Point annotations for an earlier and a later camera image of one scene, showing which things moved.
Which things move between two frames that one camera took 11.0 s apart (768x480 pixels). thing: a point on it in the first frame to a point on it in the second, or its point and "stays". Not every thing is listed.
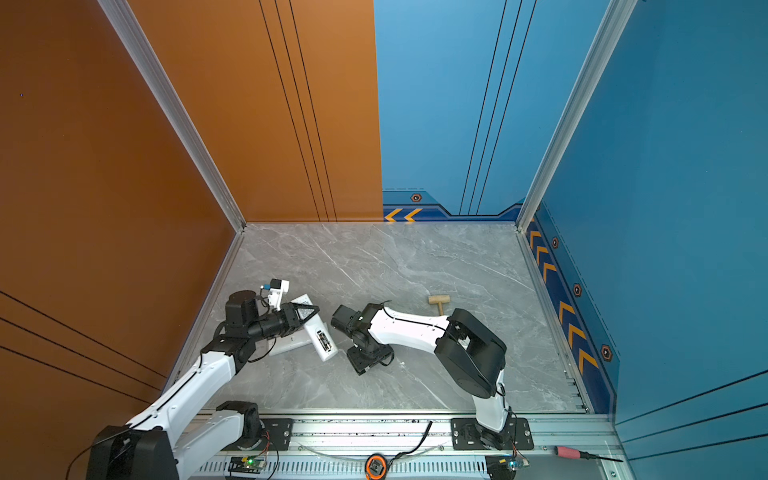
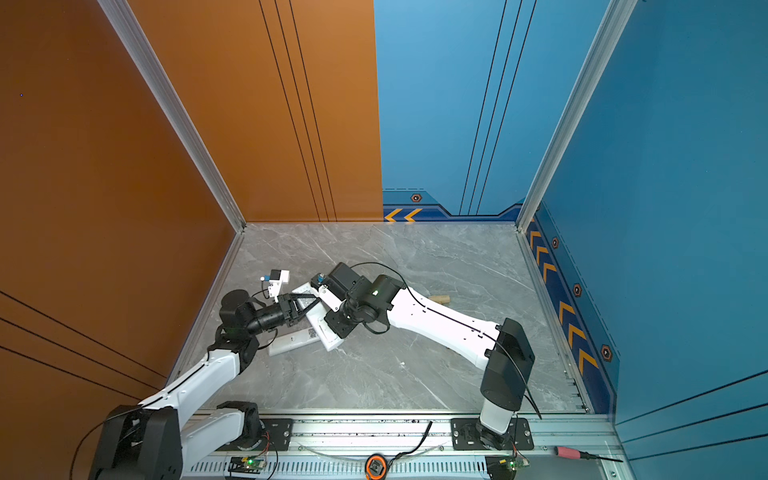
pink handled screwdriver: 572,453 stays
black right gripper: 358,365 to 339,329
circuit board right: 503,467 stays
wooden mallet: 440,300 stays
